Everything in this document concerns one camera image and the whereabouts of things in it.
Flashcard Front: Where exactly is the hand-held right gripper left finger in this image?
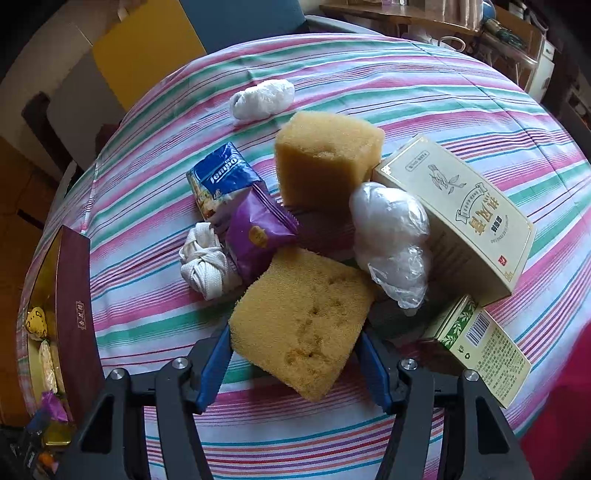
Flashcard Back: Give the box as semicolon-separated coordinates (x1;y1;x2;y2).
54;324;232;480

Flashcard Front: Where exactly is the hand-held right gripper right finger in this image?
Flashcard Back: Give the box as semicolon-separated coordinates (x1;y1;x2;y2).
355;331;536;480

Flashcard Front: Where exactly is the knotted white lace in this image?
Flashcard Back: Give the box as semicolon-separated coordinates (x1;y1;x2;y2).
179;222;243;301

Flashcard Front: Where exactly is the small green cream box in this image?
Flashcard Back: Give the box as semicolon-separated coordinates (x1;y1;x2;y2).
420;295;533;409

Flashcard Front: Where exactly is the purple snack packet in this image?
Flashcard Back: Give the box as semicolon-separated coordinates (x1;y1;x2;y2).
225;182;300;284

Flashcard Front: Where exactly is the large white plastic bag bundle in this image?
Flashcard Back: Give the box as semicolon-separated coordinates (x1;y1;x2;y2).
348;181;432;310

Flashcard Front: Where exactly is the maroon gift box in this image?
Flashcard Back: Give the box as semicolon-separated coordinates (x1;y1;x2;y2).
18;224;107;425

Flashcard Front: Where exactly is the large cream carton box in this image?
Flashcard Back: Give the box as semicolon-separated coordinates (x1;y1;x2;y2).
372;134;537;308

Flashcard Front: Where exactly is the blue tissue packet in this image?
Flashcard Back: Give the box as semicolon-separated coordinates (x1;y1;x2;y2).
186;141;265;222

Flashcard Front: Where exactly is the purple wrapper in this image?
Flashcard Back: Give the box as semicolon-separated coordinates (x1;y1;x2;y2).
39;390;70;423

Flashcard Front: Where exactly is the white wrapped snack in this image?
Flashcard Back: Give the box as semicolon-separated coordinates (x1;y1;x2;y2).
38;339;58;393

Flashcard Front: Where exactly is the yellow plush toy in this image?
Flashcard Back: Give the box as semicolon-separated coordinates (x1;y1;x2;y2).
25;307;49;340

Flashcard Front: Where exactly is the red cloth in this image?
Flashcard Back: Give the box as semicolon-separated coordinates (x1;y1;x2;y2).
522;369;591;480

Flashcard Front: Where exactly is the yellow cube sponge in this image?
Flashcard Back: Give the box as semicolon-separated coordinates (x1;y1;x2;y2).
274;111;386;213

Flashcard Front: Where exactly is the small white plastic bag bundle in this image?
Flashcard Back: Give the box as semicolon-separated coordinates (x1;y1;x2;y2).
229;78;295;121

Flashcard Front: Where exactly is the striped tablecloth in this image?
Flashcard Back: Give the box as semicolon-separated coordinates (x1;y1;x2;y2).
16;32;591;480

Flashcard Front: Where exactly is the dark wooden chair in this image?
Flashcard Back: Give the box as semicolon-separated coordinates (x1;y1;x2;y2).
23;92;98;171

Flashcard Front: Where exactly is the grey yellow blue sofa backrest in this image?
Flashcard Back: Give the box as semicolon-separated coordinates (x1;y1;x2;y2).
46;0;310;162

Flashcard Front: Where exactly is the wooden desk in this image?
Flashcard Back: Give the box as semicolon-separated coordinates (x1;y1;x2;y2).
318;0;546;61

